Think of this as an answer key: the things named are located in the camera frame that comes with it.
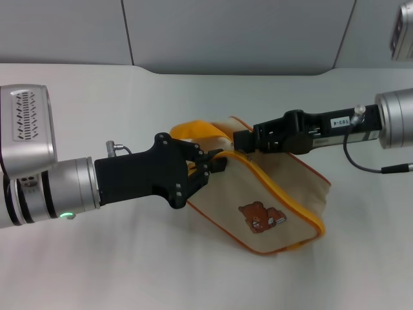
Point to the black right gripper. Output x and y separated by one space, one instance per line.
309 129

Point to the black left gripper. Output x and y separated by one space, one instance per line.
145 177

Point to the beige food bag orange trim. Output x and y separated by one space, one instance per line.
277 193

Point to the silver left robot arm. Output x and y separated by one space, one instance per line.
48 193

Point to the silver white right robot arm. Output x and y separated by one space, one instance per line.
397 119

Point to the round floor socket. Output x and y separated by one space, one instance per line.
29 129

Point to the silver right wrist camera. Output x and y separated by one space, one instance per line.
403 32

